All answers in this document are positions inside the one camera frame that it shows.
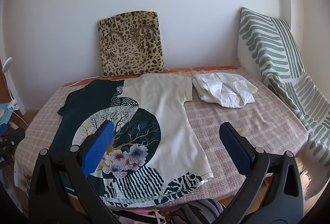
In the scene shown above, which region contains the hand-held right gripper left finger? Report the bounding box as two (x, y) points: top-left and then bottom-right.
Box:
(28, 120), (121, 224)

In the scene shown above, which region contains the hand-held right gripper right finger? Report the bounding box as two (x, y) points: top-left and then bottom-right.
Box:
(217, 122), (303, 224)

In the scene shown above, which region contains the patterned green and white t-shirt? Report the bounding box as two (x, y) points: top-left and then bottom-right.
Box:
(49, 73), (214, 206)

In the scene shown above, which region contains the pink and white clothes pile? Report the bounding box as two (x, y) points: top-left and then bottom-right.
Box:
(111, 208), (169, 224)

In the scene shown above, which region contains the light blue board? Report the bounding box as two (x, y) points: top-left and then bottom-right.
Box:
(0, 103), (14, 134)

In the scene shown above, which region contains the pink plaid blanket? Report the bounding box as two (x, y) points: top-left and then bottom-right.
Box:
(14, 67), (310, 207)

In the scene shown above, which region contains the folded white garment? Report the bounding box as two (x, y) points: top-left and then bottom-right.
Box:
(192, 72), (258, 108)

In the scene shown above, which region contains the black and white striped garment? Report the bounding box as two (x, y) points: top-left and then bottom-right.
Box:
(170, 199), (225, 224)

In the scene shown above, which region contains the white gooseneck lamp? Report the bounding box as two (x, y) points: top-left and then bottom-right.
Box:
(2, 57), (16, 101)

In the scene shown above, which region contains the green striped white throw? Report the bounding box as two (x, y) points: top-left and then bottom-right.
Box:
(237, 7), (330, 200)

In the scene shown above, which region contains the leopard print cushion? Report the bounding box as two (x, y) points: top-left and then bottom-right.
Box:
(97, 10), (165, 78)

